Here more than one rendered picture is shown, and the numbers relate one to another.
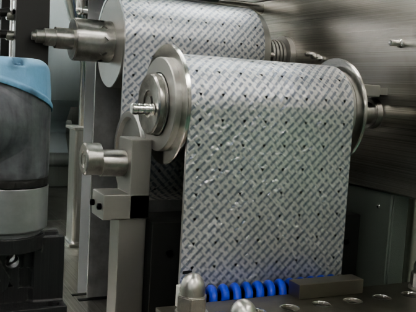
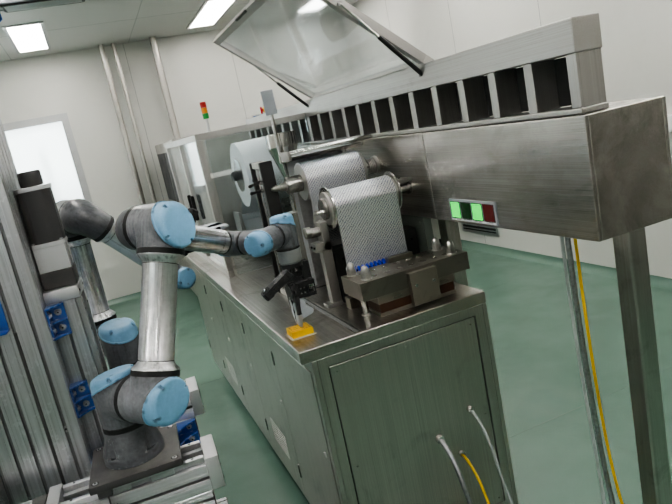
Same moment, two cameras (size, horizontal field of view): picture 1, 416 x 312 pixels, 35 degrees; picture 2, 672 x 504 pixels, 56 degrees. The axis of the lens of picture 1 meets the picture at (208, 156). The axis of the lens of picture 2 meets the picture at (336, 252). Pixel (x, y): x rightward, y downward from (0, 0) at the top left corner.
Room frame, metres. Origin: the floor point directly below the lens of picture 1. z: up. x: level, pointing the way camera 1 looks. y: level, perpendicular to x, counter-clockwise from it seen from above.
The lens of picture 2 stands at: (-1.33, -0.19, 1.54)
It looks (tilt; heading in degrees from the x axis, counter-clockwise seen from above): 12 degrees down; 7
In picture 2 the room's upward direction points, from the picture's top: 12 degrees counter-clockwise
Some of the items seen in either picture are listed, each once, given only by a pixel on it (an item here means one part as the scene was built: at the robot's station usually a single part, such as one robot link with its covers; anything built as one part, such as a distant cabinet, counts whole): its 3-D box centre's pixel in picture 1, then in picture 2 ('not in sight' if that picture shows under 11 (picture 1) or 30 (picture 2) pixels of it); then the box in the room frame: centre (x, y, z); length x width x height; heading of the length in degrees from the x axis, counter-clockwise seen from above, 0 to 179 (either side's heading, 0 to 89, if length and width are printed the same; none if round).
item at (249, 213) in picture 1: (268, 220); (373, 239); (0.82, -0.08, 1.11); 0.23 x 0.01 x 0.18; 116
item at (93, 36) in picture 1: (91, 40); (293, 184); (1.04, 0.19, 1.33); 0.06 x 0.06 x 0.06; 26
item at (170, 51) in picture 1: (164, 104); (327, 208); (0.82, 0.06, 1.25); 0.15 x 0.01 x 0.15; 26
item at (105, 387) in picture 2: not in sight; (119, 394); (0.09, 0.59, 0.98); 0.13 x 0.12 x 0.14; 62
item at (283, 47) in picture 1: (267, 55); (368, 166); (1.17, -0.09, 1.33); 0.07 x 0.07 x 0.07; 26
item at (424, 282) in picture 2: not in sight; (424, 285); (0.65, -0.22, 0.96); 0.10 x 0.03 x 0.11; 116
